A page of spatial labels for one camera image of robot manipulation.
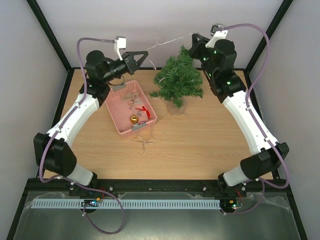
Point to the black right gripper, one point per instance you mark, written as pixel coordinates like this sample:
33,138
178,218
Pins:
200,50

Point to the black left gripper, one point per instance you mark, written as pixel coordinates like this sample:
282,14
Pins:
130,64

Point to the pink perforated plastic basket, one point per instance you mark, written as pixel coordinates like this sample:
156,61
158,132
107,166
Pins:
121,111

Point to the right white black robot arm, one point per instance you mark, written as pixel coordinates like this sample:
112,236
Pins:
217,56

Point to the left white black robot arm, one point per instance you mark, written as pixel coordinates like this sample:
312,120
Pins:
53,149

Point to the small green christmas tree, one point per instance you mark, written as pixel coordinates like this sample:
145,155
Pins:
178,79

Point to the round wooden tree base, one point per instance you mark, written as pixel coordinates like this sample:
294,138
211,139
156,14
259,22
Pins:
174,110

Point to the red ribbon bow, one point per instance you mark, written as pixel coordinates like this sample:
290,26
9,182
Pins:
146,111

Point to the gold bauble ornament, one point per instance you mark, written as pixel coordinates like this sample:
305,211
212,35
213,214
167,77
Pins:
134,119

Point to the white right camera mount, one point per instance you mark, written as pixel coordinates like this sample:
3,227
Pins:
218,35

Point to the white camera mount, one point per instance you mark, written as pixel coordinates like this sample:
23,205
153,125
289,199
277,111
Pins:
118,51
218,35

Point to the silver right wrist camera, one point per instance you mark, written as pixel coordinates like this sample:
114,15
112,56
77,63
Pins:
217,27

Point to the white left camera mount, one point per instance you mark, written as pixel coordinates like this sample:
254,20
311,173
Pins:
118,51

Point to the black front frame rail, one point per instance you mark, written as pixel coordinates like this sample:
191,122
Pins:
203,188

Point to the light blue slotted cable duct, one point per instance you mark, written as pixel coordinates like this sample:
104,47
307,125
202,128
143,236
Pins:
128,204

